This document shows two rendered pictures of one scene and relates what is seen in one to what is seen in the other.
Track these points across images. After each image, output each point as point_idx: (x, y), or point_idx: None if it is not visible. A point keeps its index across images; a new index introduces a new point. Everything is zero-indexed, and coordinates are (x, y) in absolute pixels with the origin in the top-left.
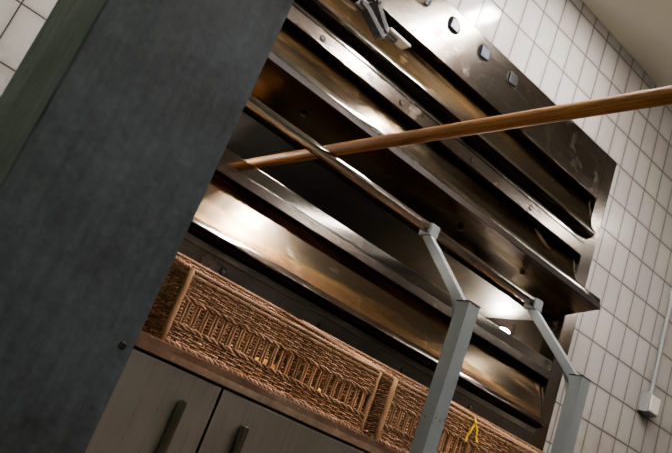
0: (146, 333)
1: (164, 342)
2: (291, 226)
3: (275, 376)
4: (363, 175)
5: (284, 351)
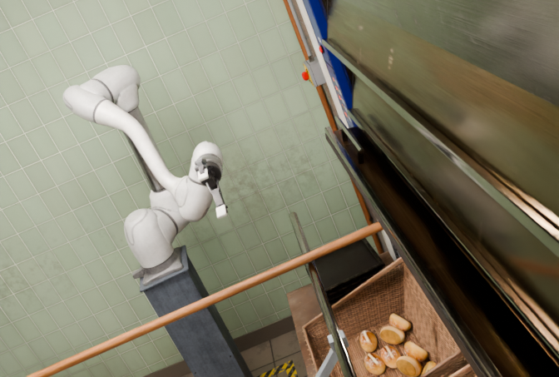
0: (301, 351)
1: (303, 358)
2: None
3: None
4: (312, 280)
5: None
